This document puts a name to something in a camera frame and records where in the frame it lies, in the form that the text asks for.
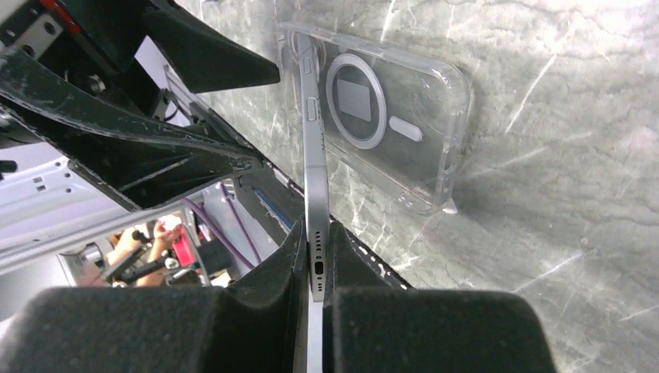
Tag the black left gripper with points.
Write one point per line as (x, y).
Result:
(69, 78)

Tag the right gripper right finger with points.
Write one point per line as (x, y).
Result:
(371, 324)

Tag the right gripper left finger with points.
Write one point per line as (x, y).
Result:
(257, 324)

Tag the silver black phone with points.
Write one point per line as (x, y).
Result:
(316, 188)

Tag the clear magsafe phone case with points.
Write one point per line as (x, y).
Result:
(395, 117)

